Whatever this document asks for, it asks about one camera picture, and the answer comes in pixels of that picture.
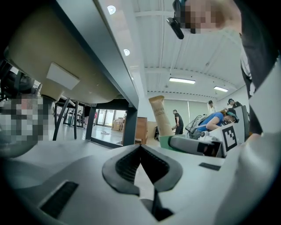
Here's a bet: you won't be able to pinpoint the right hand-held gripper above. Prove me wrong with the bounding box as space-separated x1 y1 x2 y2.
168 105 251 158

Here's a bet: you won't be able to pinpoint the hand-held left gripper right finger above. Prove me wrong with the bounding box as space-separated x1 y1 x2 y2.
141 136 279 225

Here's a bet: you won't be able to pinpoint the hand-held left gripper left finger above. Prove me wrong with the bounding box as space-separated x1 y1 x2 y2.
6 139 154 225

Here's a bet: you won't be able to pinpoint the beige tube with green base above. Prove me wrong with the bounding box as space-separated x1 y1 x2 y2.
148 96 174 137

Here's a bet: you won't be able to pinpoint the white ceramic sink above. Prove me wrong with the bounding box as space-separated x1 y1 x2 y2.
3 0 141 110

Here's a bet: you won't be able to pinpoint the grey chair with black legs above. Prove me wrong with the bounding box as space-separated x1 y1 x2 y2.
52 98 86 141

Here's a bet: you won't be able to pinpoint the cardboard boxes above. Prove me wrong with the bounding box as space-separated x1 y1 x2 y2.
111 117 126 132

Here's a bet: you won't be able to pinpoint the black office chair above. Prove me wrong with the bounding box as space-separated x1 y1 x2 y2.
0 59 42 102

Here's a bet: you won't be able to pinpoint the person's black t-shirt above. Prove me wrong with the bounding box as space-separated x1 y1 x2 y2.
239 0 281 134

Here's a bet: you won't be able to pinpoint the person's head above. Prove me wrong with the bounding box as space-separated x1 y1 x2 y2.
173 0 242 35

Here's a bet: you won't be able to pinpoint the black head-mounted camera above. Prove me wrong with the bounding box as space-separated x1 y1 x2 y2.
166 12 184 40

